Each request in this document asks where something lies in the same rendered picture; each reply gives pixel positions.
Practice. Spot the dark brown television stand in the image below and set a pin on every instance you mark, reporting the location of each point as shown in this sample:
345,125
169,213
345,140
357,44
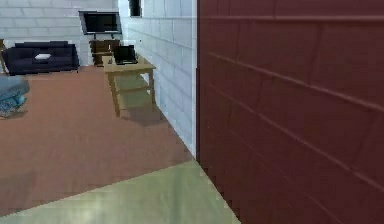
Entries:
100,49

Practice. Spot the black television set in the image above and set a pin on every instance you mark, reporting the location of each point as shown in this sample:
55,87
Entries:
101,22

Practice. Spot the light wooden shelf table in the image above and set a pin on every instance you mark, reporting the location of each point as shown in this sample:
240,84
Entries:
130,83

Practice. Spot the black open laptop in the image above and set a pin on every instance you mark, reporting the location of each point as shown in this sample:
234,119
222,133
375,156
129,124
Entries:
125,54

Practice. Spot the white cushion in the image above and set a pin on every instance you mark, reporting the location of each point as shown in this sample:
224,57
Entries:
42,56

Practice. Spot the dark navy sofa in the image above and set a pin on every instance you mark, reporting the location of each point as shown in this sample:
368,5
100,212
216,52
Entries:
23,56

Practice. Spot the dark framed wall picture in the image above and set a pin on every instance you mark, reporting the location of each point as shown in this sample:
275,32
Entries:
135,7

